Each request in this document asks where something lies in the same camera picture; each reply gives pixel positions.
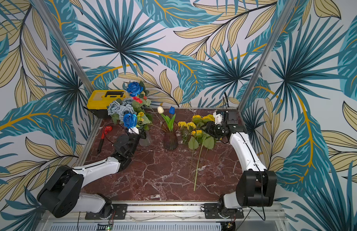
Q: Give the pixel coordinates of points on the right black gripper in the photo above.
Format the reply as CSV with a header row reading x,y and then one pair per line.
x,y
210,128

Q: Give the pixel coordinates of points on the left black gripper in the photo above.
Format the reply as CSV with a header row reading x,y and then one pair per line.
x,y
142,133

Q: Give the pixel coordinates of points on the blue rose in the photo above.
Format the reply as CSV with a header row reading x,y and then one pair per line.
x,y
134,89
130,120

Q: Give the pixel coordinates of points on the tall yellow blossom stem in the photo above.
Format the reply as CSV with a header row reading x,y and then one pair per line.
x,y
201,126

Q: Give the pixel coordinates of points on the tall sunflower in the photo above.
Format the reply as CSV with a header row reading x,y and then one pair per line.
x,y
197,119

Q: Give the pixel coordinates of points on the yellow carnation vase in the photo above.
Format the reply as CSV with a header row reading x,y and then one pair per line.
x,y
191,126
183,129

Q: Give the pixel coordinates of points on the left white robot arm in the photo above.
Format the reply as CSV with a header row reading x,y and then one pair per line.
x,y
62,194

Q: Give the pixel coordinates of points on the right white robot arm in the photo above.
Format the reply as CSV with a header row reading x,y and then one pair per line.
x,y
256,187

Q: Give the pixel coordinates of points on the clear glass vase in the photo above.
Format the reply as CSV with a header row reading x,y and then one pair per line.
x,y
145,142

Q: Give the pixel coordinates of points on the dark ribbed glass vase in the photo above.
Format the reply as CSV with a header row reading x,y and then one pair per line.
x,y
170,140

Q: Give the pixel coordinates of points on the cream rosebud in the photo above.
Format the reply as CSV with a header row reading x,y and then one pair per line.
x,y
160,110

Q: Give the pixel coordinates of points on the grey rose front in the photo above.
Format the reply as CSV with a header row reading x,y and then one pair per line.
x,y
125,109

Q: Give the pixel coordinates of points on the grey rose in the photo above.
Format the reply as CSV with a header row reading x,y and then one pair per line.
x,y
125,109
113,108
127,101

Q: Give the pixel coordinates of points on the red pipe wrench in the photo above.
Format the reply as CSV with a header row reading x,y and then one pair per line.
x,y
105,131

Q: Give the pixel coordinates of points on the red rose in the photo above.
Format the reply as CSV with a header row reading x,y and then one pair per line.
x,y
137,99

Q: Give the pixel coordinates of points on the grey rose back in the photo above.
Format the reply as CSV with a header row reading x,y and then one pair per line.
x,y
127,101

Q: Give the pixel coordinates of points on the small blue tulip bud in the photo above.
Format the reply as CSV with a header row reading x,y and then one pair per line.
x,y
172,110

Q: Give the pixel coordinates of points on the grey rose left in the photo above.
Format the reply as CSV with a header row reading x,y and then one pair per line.
x,y
113,108

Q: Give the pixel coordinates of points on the yellow black toolbox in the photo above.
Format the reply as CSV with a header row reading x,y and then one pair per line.
x,y
100,100

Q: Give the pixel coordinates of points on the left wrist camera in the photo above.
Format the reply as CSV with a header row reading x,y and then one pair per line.
x,y
134,130

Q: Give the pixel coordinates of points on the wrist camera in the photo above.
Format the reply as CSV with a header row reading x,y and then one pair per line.
x,y
218,118
134,130

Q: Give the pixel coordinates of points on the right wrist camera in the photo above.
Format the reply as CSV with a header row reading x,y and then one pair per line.
x,y
218,118

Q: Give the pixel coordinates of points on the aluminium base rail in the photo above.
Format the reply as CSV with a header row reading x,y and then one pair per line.
x,y
171,216

